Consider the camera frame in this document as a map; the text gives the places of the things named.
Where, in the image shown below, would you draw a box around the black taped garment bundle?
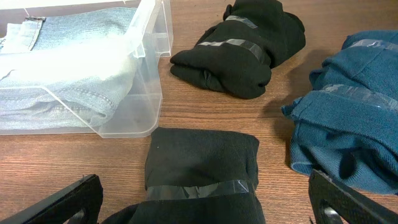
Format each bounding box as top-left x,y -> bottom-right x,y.
105,128 -> 266,223
170,0 -> 305,99

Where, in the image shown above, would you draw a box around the light blue jeans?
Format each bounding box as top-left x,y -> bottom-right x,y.
1,7 -> 141,130

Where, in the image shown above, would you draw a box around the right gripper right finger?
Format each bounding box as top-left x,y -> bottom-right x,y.
308,170 -> 397,224

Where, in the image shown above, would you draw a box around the blue taped sweater bundle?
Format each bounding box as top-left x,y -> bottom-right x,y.
282,30 -> 397,194

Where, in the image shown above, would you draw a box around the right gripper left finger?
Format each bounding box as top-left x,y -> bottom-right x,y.
1,174 -> 103,224

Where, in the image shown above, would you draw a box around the clear plastic storage container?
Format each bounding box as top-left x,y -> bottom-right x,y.
1,0 -> 174,138

